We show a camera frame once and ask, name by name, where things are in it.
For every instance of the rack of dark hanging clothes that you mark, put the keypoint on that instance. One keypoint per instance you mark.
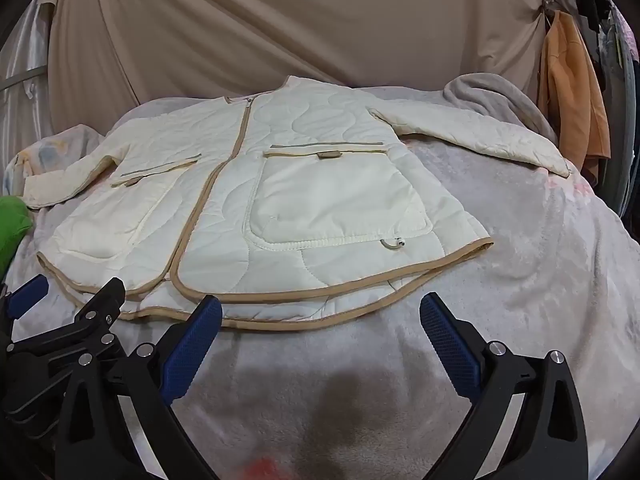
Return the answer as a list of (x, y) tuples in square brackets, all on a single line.
[(617, 60)]

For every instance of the grey floral blanket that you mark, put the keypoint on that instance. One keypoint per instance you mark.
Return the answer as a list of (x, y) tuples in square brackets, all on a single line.
[(525, 270)]

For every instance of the grey fleece cloth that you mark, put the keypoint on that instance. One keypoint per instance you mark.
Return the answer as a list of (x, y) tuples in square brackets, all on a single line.
[(485, 97)]

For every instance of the white quilted blanket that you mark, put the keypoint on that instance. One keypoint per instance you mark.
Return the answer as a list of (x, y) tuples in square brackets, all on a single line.
[(310, 200)]

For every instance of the orange hanging garment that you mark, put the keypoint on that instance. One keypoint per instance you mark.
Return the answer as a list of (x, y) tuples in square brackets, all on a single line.
[(575, 85)]

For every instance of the green cloth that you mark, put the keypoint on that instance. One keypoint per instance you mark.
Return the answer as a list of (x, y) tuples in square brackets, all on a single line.
[(11, 225)]

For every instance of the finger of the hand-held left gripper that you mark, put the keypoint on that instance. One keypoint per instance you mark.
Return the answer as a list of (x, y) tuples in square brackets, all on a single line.
[(95, 317), (30, 294)]

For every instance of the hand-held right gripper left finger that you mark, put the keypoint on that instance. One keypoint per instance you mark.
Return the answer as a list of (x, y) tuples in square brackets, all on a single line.
[(192, 345)]

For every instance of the beige backdrop curtain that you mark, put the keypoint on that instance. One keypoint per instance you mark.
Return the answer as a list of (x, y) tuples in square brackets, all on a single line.
[(300, 20)]

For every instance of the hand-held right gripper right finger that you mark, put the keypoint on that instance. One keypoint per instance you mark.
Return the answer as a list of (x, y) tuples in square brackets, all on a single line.
[(450, 350)]

